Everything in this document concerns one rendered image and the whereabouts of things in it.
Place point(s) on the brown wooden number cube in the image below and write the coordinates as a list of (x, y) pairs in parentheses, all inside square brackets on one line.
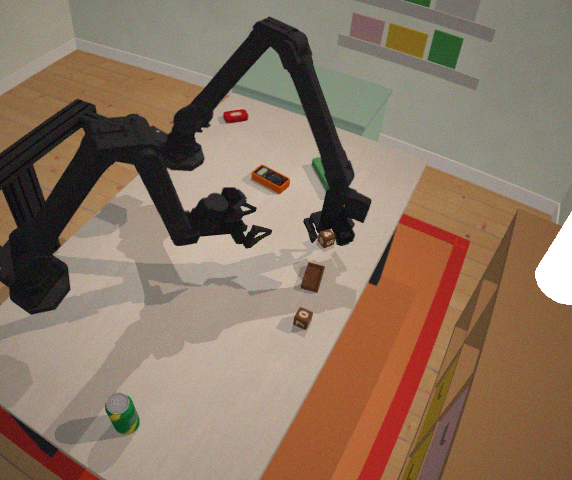
[(326, 238), (302, 318)]

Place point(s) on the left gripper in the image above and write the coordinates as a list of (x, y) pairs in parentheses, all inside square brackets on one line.
[(315, 218)]

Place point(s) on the brown wooden tray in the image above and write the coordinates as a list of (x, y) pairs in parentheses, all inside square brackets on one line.
[(312, 277)]

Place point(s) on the green rectangular block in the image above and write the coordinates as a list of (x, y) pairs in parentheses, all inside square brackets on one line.
[(317, 165)]

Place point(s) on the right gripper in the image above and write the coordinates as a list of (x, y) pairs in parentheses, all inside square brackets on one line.
[(239, 236)]

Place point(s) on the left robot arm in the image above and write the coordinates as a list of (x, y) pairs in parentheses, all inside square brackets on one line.
[(266, 33)]

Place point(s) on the green soda can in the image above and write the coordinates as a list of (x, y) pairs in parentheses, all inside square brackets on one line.
[(122, 413)]

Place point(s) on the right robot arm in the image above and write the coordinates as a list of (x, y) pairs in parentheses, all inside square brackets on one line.
[(127, 139)]

